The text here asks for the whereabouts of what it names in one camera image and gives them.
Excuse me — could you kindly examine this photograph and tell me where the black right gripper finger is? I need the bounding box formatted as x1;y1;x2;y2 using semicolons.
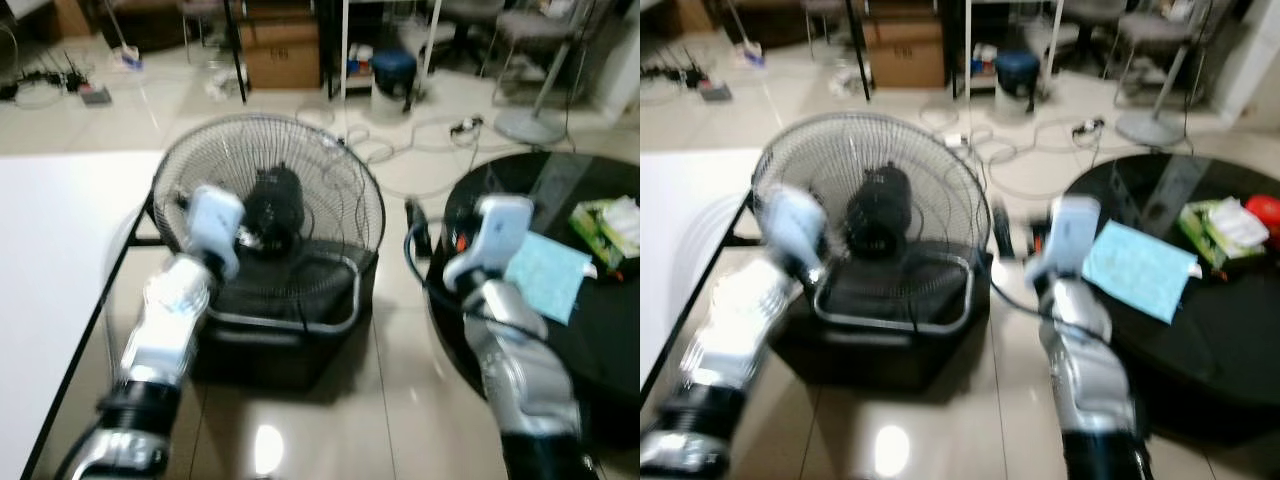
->
404;198;432;258
989;200;1017;263

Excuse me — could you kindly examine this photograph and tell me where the light blue cloth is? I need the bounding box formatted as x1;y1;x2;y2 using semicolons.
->
1081;220;1200;325
503;232;594;327

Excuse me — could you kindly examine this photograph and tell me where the grey round base pole stand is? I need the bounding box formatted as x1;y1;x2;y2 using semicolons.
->
1114;0;1226;150
492;0;616;150

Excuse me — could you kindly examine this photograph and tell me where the green tissue box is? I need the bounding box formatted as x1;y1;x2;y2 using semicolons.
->
569;195;641;274
1177;197;1271;272

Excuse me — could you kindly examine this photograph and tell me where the white table with dark edge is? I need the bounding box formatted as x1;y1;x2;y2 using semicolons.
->
0;150;166;480
640;148;763;401

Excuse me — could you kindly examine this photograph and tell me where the round black glass table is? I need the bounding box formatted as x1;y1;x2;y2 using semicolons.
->
425;150;641;426
1058;152;1280;446

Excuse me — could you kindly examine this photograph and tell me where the brown cardboard box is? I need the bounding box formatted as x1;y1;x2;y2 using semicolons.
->
862;17;947;90
240;18;324;92

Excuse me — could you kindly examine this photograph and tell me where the black slanted pole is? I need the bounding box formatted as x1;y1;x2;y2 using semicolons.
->
844;0;872;103
221;0;250;105

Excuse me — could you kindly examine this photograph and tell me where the white blue mop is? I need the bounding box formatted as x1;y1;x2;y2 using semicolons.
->
724;0;767;70
104;0;144;72

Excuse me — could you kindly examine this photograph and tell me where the red round item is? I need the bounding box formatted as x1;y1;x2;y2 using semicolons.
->
1244;194;1280;250

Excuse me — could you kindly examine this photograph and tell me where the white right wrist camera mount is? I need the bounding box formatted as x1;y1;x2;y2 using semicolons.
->
468;195;536;278
1040;195;1102;288

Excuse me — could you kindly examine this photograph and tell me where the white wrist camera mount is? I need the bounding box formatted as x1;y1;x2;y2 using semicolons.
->
468;195;536;278
1040;195;1102;288
186;184;247;282
764;184;832;288

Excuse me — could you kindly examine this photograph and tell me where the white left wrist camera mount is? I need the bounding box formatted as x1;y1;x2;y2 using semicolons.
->
186;184;247;282
764;184;832;288

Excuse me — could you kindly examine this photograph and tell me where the black wire cage fan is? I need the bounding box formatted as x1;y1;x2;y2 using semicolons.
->
751;112;992;301
150;112;388;301

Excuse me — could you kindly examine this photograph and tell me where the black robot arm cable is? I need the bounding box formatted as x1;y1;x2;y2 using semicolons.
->
988;258;1101;347
403;228;523;339

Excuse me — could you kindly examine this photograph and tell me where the black box with chrome frame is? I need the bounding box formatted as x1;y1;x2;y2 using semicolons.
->
770;245;997;393
188;240;380;393

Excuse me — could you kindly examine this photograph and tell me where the white shelf frame post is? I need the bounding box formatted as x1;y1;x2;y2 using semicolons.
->
962;0;975;102
339;0;352;102

